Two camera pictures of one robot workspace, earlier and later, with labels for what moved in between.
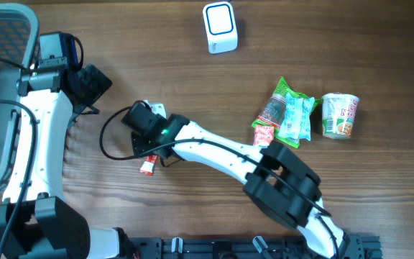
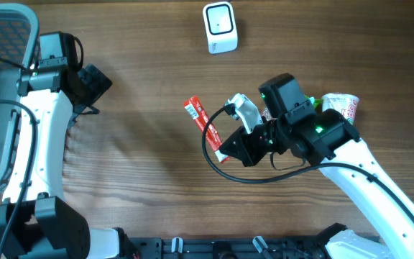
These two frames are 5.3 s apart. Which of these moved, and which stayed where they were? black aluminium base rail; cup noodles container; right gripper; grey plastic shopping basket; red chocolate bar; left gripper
Moved: right gripper; red chocolate bar
Stayed: black aluminium base rail; grey plastic shopping basket; left gripper; cup noodles container
